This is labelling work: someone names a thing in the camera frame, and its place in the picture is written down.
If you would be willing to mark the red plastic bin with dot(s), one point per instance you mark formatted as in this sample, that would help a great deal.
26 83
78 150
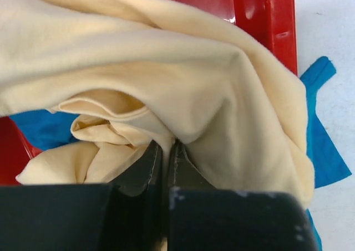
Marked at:
270 22

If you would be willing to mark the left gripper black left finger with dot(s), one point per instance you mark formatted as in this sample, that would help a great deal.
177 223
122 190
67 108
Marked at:
136 178

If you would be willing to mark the blue t-shirt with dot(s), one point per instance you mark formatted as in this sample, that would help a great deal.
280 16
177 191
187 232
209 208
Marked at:
44 129

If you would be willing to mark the cream yellow t-shirt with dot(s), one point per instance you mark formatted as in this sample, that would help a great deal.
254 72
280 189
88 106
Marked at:
137 71

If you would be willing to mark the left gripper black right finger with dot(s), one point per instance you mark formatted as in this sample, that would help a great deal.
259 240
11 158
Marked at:
182 171

